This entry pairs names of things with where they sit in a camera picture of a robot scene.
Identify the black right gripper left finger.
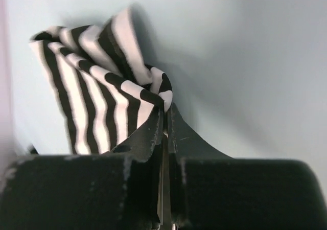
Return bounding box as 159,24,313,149
101,107,163,164

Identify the black white striped tank top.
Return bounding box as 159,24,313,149
29,8,173,155

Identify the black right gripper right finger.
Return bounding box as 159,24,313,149
167,103,231,161

